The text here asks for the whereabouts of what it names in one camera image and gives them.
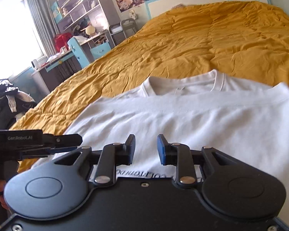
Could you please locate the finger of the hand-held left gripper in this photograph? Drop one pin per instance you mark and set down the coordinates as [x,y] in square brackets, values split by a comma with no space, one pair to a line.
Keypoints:
[60,150]
[68,140]

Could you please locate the white desk camera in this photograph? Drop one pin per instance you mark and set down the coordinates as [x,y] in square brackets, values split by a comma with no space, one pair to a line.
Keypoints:
[35,65]

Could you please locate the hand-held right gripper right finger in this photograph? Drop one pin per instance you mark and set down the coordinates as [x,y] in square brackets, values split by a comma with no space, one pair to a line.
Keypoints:
[161,149]

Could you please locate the white printed sweatshirt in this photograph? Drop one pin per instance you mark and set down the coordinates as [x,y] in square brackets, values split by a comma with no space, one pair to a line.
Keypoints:
[183,120]

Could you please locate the pile of dark clothes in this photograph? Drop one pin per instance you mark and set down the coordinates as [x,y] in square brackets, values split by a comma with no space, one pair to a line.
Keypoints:
[7,98]

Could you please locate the round yellow ball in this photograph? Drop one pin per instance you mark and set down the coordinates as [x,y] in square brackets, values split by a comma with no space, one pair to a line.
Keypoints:
[90,30]

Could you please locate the grey curtain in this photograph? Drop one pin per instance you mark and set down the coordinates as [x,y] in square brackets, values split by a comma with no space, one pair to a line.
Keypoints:
[38,16]

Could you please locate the wall socket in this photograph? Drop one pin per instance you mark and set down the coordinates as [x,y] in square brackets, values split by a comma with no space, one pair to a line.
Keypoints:
[133,14]

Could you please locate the grey and blue desk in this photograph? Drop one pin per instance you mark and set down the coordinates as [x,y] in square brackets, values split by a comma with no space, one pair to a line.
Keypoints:
[45,74]

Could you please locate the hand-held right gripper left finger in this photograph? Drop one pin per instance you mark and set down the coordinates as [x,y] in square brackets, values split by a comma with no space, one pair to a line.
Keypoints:
[132,149]

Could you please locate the blue chair with star cutout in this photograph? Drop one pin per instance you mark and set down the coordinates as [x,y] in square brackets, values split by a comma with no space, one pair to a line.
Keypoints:
[80,53]

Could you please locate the grey storage trolley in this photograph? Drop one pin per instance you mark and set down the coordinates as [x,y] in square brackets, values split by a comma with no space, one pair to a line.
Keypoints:
[125,28]

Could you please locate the brown plush toy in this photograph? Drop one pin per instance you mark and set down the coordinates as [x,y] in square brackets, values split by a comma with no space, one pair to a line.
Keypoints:
[178,6]

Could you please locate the wall poster with orange figure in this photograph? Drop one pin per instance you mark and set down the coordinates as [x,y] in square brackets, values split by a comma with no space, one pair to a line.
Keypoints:
[128,0]

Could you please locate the yellow quilted blanket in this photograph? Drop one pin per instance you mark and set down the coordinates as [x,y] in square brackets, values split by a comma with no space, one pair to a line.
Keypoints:
[183,41]

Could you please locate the red bag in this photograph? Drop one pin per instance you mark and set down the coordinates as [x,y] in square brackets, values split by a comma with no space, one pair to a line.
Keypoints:
[62,42]

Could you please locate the desk hutch shelf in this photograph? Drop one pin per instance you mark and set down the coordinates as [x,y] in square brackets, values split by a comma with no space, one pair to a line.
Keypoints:
[86,2]

